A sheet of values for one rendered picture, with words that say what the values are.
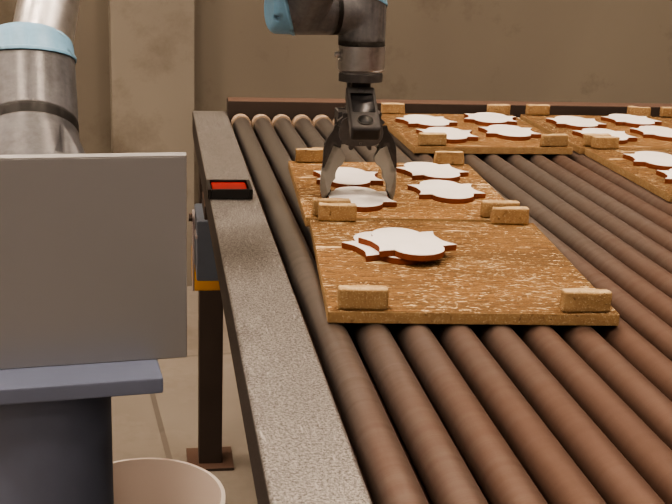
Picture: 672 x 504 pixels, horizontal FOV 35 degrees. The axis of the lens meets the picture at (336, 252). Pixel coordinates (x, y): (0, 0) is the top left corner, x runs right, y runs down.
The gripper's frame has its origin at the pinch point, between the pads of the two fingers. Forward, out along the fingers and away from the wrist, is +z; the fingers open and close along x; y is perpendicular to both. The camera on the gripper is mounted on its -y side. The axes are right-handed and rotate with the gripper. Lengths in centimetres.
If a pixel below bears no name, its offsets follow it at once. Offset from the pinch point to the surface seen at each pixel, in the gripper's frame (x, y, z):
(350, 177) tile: -0.3, 13.4, -0.8
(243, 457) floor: 16, 92, 91
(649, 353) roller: -25, -61, 5
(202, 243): 25.7, 26.1, 14.5
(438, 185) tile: -15.0, 8.3, -0.5
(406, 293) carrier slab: -0.2, -45.5, 2.4
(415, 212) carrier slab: -8.4, -6.5, 1.0
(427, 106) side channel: -30, 96, -3
